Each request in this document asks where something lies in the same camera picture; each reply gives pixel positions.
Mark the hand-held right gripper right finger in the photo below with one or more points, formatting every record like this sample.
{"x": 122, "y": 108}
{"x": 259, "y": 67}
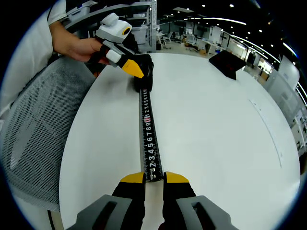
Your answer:
{"x": 184, "y": 206}

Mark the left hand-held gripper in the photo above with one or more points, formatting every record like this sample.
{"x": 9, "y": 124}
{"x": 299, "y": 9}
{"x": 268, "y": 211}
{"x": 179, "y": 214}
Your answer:
{"x": 112, "y": 30}

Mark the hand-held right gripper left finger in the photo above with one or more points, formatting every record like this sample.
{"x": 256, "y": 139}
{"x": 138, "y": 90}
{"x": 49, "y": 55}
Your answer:
{"x": 124, "y": 206}

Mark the black tape measure with blade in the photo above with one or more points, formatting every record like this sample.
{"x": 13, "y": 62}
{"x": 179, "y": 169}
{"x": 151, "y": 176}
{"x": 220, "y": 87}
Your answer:
{"x": 149, "y": 134}

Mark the person's left forearm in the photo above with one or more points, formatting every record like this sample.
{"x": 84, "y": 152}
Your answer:
{"x": 61, "y": 38}

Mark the grey metal shelf rack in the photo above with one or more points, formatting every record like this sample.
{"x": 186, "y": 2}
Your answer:
{"x": 115, "y": 12}

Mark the white office desks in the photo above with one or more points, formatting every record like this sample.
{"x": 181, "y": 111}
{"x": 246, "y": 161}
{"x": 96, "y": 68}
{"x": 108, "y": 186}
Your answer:
{"x": 192, "y": 42}

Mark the black box-shaped device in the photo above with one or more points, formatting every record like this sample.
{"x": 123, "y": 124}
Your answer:
{"x": 226, "y": 63}

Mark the person's body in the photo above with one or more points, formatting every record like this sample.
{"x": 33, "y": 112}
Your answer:
{"x": 26, "y": 57}

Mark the grey mesh office chair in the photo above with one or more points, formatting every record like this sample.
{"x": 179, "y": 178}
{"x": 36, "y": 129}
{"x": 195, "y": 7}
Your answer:
{"x": 40, "y": 129}

